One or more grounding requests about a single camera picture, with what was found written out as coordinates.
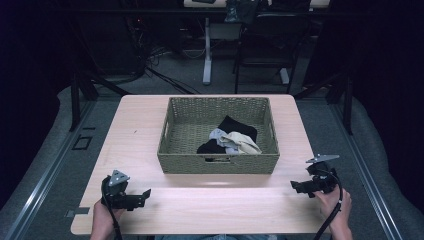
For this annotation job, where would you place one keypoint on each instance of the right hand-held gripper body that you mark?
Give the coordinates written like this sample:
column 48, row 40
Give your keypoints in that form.
column 321, row 180

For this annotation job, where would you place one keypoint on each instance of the light background desk top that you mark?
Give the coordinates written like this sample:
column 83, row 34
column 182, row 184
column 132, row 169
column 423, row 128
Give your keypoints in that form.
column 200, row 3

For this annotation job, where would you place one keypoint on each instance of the person's left hand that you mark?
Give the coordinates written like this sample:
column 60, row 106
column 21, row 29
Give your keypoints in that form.
column 105, row 213

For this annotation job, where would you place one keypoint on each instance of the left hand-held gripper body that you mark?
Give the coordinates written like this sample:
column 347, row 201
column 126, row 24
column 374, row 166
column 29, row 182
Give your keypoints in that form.
column 116, row 195

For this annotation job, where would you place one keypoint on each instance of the black cloth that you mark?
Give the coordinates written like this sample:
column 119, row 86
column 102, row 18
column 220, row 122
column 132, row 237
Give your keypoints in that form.
column 238, row 128
column 210, row 148

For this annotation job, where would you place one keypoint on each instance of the black chair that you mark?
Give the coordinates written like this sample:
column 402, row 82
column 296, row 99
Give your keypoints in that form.
column 266, row 50

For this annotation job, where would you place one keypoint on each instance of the black floor socket frame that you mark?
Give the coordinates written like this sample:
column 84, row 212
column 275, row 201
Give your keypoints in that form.
column 82, row 142

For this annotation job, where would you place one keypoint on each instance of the grey cloth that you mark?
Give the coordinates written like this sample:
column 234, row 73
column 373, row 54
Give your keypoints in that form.
column 217, row 135

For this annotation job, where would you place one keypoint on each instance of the person's right hand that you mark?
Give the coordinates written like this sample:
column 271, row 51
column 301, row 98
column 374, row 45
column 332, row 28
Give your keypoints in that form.
column 333, row 205

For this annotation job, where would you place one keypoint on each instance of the white desk leg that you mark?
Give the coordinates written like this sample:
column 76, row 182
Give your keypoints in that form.
column 207, row 53

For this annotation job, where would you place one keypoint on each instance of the short white desk foot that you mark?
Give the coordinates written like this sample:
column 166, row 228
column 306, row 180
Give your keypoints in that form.
column 284, row 76

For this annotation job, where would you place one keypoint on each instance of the black metal stand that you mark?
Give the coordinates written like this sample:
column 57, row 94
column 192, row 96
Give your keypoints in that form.
column 76, row 100
column 346, row 100

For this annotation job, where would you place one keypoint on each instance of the dark bag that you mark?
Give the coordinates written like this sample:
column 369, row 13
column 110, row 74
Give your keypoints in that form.
column 240, row 10

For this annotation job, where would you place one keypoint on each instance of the green woven basket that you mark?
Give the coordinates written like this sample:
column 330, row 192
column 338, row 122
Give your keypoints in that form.
column 186, row 130

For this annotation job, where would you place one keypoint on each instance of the beige cloth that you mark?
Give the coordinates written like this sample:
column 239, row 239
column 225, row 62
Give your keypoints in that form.
column 242, row 141

